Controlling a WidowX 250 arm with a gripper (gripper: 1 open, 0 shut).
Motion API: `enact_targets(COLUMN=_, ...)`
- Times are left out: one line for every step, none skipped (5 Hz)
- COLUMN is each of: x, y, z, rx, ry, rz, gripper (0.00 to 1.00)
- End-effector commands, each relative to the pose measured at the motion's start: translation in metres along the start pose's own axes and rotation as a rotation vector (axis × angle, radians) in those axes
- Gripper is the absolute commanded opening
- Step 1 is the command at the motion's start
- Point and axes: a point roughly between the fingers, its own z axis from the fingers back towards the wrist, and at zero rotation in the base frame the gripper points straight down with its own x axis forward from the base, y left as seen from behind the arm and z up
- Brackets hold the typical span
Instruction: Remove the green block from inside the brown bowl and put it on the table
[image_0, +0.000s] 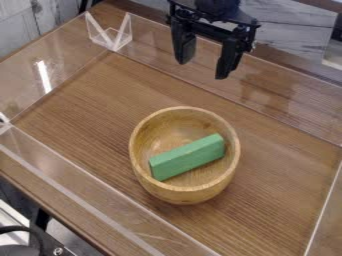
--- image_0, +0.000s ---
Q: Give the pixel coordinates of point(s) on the brown wooden bowl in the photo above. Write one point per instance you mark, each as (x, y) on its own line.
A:
(172, 128)

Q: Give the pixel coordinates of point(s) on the black table leg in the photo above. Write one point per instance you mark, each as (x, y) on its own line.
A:
(41, 220)

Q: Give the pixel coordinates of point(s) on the green rectangular block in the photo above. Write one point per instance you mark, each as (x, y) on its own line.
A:
(188, 157)

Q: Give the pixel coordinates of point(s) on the clear acrylic corner bracket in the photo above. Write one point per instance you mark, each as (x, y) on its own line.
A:
(112, 38)

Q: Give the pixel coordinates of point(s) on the black metal base plate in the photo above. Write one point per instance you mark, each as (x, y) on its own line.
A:
(54, 248)

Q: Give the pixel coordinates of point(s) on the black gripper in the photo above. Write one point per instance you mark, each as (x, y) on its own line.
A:
(217, 19)

